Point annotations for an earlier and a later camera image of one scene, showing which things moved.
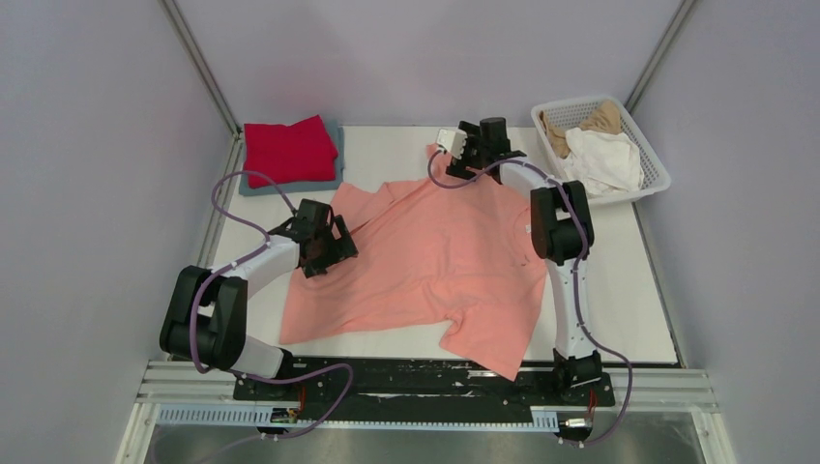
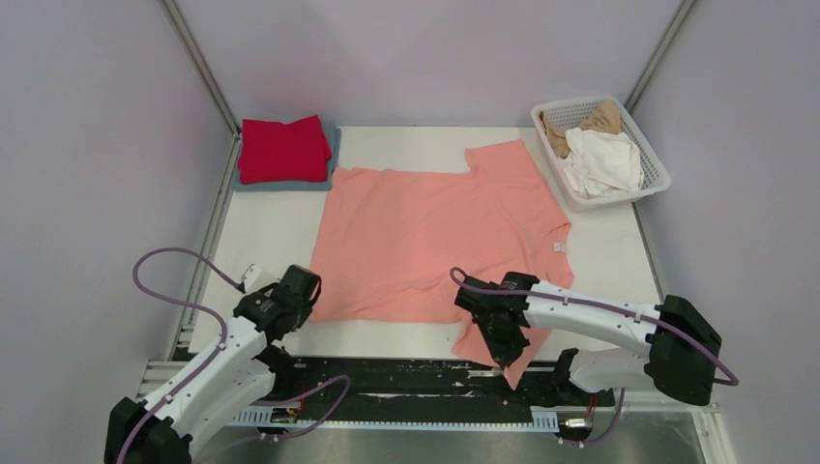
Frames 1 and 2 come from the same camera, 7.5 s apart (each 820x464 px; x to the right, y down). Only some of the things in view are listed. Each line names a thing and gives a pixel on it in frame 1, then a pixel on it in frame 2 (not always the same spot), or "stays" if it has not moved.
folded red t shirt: (303, 152) stays
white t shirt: (607, 163) stays
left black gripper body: (326, 249) -> (304, 313)
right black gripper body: (476, 144) -> (504, 345)
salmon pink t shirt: (439, 249) stays
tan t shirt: (604, 119) stays
